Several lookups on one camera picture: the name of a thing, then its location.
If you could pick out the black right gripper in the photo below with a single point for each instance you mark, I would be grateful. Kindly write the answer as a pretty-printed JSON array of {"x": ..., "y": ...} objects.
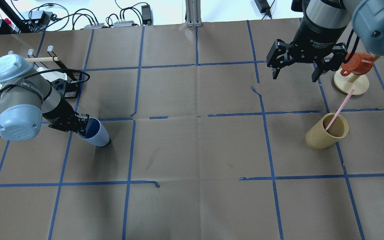
[{"x": 315, "y": 39}]

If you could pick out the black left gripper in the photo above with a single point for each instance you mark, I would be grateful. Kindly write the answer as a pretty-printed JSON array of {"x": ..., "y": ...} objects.
[{"x": 60, "y": 111}]

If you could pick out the blue plastic cup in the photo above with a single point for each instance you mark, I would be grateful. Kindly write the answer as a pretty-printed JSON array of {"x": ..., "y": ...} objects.
[{"x": 95, "y": 133}]

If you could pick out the pink chopstick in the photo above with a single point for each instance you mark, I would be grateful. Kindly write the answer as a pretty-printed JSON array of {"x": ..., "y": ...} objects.
[{"x": 340, "y": 109}]

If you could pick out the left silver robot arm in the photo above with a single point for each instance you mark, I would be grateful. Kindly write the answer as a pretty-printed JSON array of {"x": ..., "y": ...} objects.
[{"x": 26, "y": 97}]

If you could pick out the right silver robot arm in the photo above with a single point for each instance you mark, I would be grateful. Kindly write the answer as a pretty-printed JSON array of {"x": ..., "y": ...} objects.
[{"x": 324, "y": 21}]

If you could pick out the orange mug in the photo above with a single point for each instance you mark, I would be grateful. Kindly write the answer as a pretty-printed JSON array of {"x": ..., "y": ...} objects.
[{"x": 359, "y": 64}]

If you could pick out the black power adapter right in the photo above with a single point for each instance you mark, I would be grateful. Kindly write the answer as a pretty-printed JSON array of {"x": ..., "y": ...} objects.
[{"x": 263, "y": 6}]

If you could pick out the black power adapter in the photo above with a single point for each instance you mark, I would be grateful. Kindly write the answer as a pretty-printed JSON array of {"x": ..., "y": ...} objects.
[
  {"x": 147, "y": 15},
  {"x": 263, "y": 6}
]

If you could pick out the yellow bamboo cylinder holder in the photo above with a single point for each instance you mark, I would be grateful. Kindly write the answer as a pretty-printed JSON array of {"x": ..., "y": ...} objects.
[{"x": 319, "y": 138}]

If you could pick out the grey usb hub lower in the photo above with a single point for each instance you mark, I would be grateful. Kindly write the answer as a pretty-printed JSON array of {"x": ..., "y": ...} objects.
[{"x": 95, "y": 26}]

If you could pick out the grey usb hub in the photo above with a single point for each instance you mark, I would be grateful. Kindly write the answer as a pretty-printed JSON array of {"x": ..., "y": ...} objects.
[
  {"x": 95, "y": 26},
  {"x": 124, "y": 24}
]

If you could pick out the grey usb hub upper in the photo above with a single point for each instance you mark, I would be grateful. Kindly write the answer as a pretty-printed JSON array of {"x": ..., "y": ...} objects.
[{"x": 124, "y": 24}]

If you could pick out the brown paper table cover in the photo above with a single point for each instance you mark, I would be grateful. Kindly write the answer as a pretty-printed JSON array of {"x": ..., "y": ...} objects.
[{"x": 204, "y": 143}]

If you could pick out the aluminium frame post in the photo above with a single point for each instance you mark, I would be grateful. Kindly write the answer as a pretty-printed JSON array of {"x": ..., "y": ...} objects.
[{"x": 193, "y": 13}]

